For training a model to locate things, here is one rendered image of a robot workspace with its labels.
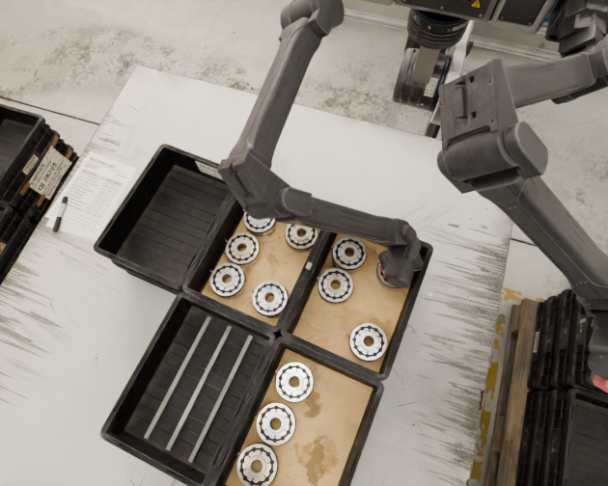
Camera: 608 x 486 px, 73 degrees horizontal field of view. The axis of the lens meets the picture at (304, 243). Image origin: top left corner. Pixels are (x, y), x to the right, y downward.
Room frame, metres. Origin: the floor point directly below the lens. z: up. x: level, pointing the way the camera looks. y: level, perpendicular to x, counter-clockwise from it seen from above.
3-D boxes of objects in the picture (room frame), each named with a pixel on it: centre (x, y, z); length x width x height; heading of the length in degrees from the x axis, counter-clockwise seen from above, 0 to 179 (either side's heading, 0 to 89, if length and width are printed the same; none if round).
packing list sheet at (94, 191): (0.79, 0.76, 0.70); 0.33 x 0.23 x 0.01; 156
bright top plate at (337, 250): (0.41, -0.13, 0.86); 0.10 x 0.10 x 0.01
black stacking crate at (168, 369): (0.08, 0.32, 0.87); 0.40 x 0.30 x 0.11; 151
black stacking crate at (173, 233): (0.57, 0.39, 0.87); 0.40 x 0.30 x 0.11; 151
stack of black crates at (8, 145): (1.15, 1.29, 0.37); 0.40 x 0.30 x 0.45; 156
